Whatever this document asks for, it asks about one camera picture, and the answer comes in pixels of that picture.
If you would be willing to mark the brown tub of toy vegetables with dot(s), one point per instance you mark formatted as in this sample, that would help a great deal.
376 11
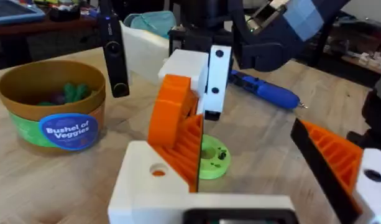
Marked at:
53 124

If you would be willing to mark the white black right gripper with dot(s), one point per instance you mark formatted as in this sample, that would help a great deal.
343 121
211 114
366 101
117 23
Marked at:
143 53

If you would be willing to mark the blue electric screwdriver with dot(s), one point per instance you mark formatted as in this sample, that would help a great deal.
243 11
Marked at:
271 91

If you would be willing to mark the cluttered shelf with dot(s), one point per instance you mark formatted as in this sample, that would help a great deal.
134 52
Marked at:
364 49

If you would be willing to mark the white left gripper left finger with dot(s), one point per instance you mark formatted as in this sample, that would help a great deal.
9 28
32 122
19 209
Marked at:
137 186

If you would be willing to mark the white orange left gripper right finger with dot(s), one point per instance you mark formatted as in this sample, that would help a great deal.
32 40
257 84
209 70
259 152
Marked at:
339 161

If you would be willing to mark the dark wooden side table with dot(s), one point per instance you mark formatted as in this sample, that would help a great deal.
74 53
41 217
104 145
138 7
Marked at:
38 37

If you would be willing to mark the orange ribbed wedge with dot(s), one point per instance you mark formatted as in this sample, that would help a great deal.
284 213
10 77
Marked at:
184 155

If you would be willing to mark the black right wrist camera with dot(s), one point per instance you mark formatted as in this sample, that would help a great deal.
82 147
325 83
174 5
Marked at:
114 56

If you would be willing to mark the teal cloth bag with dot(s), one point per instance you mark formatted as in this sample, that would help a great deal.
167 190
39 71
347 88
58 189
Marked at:
156 23

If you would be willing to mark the green disc with holes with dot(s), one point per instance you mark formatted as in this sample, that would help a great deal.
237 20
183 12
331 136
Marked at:
213 165

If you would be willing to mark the blue flat tray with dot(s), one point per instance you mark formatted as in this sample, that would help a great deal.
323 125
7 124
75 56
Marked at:
13 11

